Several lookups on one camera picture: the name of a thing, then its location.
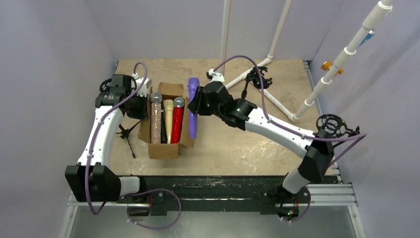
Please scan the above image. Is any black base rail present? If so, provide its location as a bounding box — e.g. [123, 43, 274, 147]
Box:
[117, 176, 309, 216]

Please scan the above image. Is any white PVC pipe frame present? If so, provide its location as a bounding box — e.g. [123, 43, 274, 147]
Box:
[222, 0, 377, 129]

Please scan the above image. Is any black tripod mic stand right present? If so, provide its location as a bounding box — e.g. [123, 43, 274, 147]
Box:
[316, 114, 360, 138]

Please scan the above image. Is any black round-base desk mic stand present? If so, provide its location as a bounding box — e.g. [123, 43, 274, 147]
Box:
[241, 66, 272, 99]

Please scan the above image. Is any silver rhinestone microphone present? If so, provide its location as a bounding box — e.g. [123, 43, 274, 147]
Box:
[150, 92, 162, 144]

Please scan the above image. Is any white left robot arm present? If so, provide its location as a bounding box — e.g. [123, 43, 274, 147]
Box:
[65, 73, 152, 202]

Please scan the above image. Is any black tripod mic stand left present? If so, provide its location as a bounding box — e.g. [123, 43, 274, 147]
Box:
[99, 78, 142, 159]

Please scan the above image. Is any brown cardboard box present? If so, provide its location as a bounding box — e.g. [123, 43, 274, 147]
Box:
[138, 82, 195, 159]

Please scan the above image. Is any black tripod mic stand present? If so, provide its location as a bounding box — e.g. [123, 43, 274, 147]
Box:
[99, 78, 142, 159]
[316, 114, 360, 138]

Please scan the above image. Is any cream plastic microphone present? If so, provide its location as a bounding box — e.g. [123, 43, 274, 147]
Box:
[163, 100, 174, 144]

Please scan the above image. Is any blue marker on pipe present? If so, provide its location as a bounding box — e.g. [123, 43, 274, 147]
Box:
[357, 29, 375, 48]

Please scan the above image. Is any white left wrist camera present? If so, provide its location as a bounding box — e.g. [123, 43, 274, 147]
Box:
[131, 73, 152, 98]

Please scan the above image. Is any red glitter microphone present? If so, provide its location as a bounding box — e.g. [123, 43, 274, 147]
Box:
[171, 97, 185, 144]

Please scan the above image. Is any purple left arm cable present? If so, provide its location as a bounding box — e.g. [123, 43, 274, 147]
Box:
[84, 62, 182, 230]

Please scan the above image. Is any black microphone with silver band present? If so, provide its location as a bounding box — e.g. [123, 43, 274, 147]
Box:
[160, 106, 167, 144]

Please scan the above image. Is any orange clamp on pipe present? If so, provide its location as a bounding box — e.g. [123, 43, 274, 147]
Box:
[321, 61, 344, 76]

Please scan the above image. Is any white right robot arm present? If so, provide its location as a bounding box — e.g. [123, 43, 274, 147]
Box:
[188, 82, 334, 194]

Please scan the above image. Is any purple plastic microphone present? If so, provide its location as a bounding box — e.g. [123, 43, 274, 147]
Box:
[187, 77, 200, 138]

